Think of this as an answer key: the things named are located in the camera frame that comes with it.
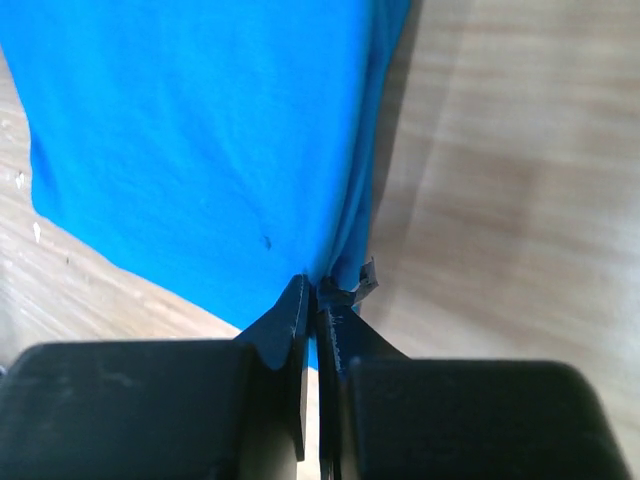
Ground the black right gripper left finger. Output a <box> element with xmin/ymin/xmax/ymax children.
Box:
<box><xmin>1</xmin><ymin>275</ymin><xmax>312</xmax><ymax>479</ymax></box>

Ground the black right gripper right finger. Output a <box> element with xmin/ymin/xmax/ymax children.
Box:
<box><xmin>315</xmin><ymin>263</ymin><xmax>630</xmax><ymax>479</ymax></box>

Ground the blue t shirt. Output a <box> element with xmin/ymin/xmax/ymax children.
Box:
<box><xmin>0</xmin><ymin>0</ymin><xmax>414</xmax><ymax>371</ymax></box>

